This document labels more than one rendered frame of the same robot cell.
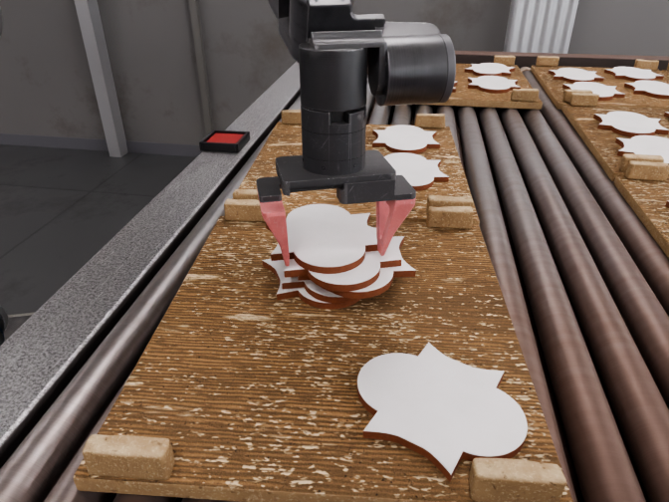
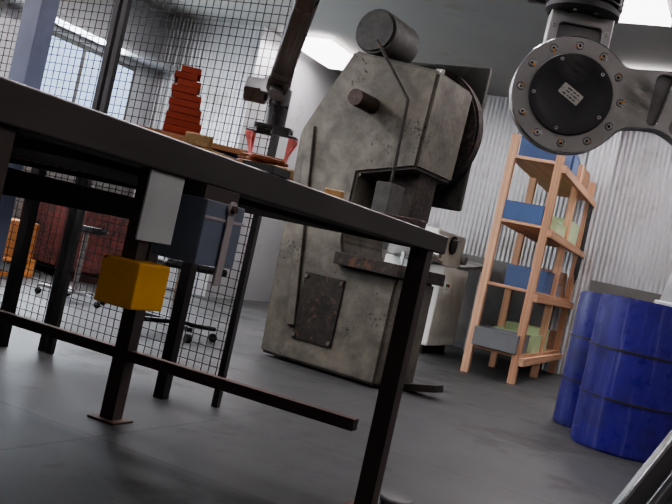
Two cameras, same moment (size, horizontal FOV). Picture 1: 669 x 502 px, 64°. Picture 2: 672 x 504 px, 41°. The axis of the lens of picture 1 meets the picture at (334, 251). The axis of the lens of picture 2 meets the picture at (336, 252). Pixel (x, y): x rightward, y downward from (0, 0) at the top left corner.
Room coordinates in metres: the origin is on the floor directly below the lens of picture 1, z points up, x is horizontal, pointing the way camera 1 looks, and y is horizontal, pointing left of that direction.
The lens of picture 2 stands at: (2.75, 0.89, 0.79)
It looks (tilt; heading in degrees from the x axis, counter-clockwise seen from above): 0 degrees down; 196
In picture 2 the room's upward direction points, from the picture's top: 13 degrees clockwise
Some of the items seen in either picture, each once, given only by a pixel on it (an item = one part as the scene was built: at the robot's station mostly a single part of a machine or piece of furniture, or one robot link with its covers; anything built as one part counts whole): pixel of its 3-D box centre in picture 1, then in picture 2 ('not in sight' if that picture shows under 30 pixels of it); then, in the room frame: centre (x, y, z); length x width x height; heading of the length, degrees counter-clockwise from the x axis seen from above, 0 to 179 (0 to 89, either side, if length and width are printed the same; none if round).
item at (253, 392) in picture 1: (336, 318); not in sight; (0.43, 0.00, 0.93); 0.41 x 0.35 x 0.02; 176
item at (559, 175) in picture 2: not in sight; (538, 263); (-6.36, 0.39, 1.11); 2.43 x 0.65 x 2.22; 170
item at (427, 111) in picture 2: not in sight; (389, 199); (-3.17, -0.49, 1.22); 1.29 x 1.09 x 2.43; 81
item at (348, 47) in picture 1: (339, 75); (278, 97); (0.46, 0.00, 1.16); 0.07 x 0.06 x 0.07; 100
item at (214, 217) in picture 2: not in sight; (201, 233); (1.19, 0.19, 0.77); 0.14 x 0.11 x 0.18; 171
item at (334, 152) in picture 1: (334, 144); (275, 119); (0.46, 0.00, 1.10); 0.10 x 0.07 x 0.07; 102
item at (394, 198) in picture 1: (368, 212); (257, 142); (0.47, -0.03, 1.03); 0.07 x 0.07 x 0.09; 12
